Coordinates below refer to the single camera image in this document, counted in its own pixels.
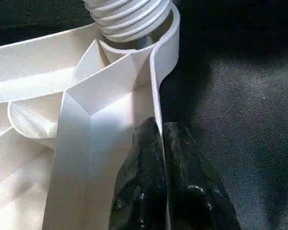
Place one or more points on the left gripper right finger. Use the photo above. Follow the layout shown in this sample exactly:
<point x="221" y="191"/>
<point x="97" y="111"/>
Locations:
<point x="194" y="189"/>

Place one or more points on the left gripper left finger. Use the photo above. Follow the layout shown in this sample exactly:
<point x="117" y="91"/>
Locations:
<point x="144" y="182"/>

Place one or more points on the white plastic table top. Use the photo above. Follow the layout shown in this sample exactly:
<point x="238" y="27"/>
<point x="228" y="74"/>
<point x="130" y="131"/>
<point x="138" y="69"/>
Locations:
<point x="62" y="119"/>

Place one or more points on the white plastic table leg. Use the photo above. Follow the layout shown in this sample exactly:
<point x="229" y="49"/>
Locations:
<point x="129" y="19"/>

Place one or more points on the black shiny mat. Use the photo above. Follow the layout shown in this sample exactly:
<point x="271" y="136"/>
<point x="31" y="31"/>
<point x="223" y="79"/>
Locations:
<point x="230" y="119"/>

